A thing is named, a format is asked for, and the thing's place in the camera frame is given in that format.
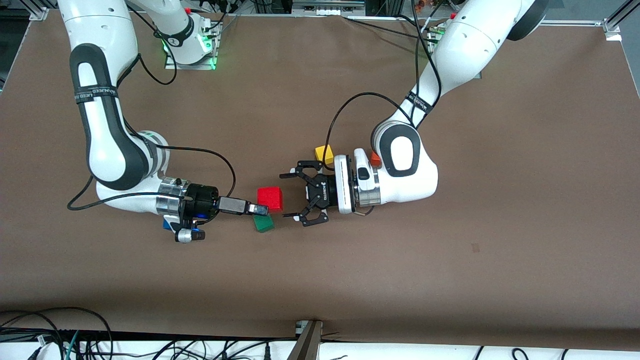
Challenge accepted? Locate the red wooden block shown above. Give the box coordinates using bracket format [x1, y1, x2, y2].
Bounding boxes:
[257, 186, 284, 213]

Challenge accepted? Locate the brown paper table cover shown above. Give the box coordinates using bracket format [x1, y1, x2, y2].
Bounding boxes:
[0, 10, 640, 351]

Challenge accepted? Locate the silver power strip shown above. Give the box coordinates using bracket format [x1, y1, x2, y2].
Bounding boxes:
[292, 0, 366, 17]

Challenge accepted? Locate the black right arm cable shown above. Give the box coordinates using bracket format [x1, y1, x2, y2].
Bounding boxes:
[67, 0, 237, 212]

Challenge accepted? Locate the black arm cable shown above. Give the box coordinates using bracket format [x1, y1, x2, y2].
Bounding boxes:
[67, 0, 237, 212]
[326, 0, 442, 156]

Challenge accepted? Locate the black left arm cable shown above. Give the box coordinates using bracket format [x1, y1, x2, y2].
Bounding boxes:
[326, 0, 442, 156]

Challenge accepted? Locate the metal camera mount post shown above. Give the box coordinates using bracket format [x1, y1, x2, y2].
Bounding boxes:
[287, 320, 323, 360]

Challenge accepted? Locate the black left arm cable strap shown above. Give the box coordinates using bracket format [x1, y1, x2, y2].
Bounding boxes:
[406, 91, 432, 115]

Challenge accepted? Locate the black arm cable strap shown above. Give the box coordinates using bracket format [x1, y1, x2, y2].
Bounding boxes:
[406, 91, 432, 115]
[74, 86, 118, 104]

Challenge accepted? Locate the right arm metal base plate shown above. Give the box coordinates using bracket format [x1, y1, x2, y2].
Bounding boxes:
[164, 20, 219, 71]

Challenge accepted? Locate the black right arm cable strap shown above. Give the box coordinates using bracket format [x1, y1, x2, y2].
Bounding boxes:
[74, 86, 118, 104]

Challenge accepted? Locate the black base power cable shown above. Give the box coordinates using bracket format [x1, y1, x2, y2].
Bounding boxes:
[342, 15, 441, 43]

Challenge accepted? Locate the black looped floor cable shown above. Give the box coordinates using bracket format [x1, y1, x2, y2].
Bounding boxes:
[0, 306, 114, 360]

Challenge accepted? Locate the teal network cable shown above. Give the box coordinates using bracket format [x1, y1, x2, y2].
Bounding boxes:
[65, 330, 81, 360]

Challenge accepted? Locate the aluminium table edge rail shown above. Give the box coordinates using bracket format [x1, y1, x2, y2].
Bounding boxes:
[542, 18, 607, 27]

